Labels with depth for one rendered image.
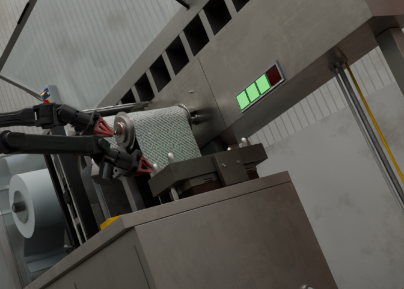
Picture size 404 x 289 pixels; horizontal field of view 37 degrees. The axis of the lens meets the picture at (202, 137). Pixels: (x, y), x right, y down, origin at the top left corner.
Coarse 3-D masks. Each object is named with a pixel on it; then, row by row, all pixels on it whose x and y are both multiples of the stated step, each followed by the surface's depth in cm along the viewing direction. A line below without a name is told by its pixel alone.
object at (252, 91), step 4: (252, 84) 207; (248, 88) 209; (252, 88) 207; (256, 88) 206; (248, 92) 209; (252, 92) 208; (256, 92) 206; (252, 96) 208; (256, 96) 207; (252, 100) 208
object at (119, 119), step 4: (116, 120) 219; (120, 120) 217; (124, 120) 214; (124, 124) 215; (128, 124) 213; (128, 128) 213; (128, 132) 214; (128, 136) 214; (116, 140) 221; (128, 140) 214; (136, 140) 216; (120, 144) 219; (124, 144) 217; (128, 144) 215; (136, 144) 218
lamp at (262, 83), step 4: (264, 76) 202; (260, 80) 204; (264, 80) 202; (260, 84) 204; (264, 84) 203; (268, 84) 201; (260, 88) 204; (264, 88) 203; (268, 88) 202; (260, 92) 205
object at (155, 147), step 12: (168, 132) 220; (180, 132) 223; (144, 144) 213; (156, 144) 215; (168, 144) 218; (180, 144) 221; (192, 144) 224; (144, 156) 211; (156, 156) 213; (180, 156) 219; (192, 156) 221
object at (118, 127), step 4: (116, 124) 217; (120, 124) 215; (116, 128) 218; (120, 128) 215; (124, 128) 214; (120, 132) 216; (124, 132) 214; (116, 136) 219; (120, 136) 217; (124, 136) 214; (120, 140) 217; (124, 140) 215
